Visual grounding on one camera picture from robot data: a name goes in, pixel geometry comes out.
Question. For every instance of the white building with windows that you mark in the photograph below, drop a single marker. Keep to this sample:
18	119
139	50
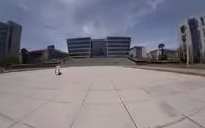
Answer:
200	36

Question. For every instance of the low reddish building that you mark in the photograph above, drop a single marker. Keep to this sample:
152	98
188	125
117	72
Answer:
40	55

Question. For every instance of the wide concrete stairs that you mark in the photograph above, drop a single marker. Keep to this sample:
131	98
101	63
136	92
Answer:
98	61

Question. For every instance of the small pale building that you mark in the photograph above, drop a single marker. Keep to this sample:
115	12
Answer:
138	52

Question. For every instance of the pale concrete slab plaza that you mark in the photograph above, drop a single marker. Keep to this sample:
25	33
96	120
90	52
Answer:
100	90

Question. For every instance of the wide glass-fronted building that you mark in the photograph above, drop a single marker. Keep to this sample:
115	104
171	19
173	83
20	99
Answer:
80	46

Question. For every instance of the green bush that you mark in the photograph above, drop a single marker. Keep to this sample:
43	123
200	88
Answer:
10	59

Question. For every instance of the tree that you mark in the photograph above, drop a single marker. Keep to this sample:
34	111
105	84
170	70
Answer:
161	50

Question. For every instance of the low pale building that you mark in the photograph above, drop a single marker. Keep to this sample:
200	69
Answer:
170	54

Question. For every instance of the pale pole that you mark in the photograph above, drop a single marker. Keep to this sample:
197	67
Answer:
187	46

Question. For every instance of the tall grey building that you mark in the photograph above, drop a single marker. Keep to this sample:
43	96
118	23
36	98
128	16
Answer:
3	40

